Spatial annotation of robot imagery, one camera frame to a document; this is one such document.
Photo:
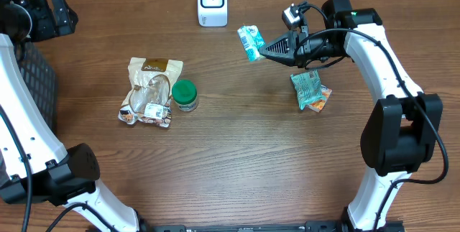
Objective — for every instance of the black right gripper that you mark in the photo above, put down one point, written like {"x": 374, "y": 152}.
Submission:
{"x": 290, "y": 41}

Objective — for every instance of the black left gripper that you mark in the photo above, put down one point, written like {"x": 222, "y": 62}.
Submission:
{"x": 50, "y": 18}

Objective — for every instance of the small teal white packet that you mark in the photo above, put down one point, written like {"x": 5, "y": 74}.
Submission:
{"x": 251, "y": 40}

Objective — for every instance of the teal tissue packet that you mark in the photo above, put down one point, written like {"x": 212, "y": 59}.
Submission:
{"x": 307, "y": 86}

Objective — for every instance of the orange white snack packet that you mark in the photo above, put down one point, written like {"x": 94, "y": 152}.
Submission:
{"x": 319, "y": 104}

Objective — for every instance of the green lid seasoning jar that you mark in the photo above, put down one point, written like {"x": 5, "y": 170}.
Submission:
{"x": 185, "y": 95}

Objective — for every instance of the beige brown snack pouch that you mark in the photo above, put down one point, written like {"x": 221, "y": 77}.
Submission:
{"x": 149, "y": 100}

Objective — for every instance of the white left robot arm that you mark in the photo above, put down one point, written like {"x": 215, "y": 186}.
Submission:
{"x": 35, "y": 166}

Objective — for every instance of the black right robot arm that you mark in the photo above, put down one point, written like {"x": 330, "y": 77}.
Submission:
{"x": 402, "y": 130}

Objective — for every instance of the white barcode scanner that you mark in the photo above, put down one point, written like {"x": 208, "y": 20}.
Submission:
{"x": 212, "y": 13}

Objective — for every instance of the dark grey mesh basket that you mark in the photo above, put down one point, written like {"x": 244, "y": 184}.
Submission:
{"x": 41, "y": 81}

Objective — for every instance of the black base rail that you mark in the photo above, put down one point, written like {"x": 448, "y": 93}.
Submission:
{"x": 233, "y": 228}

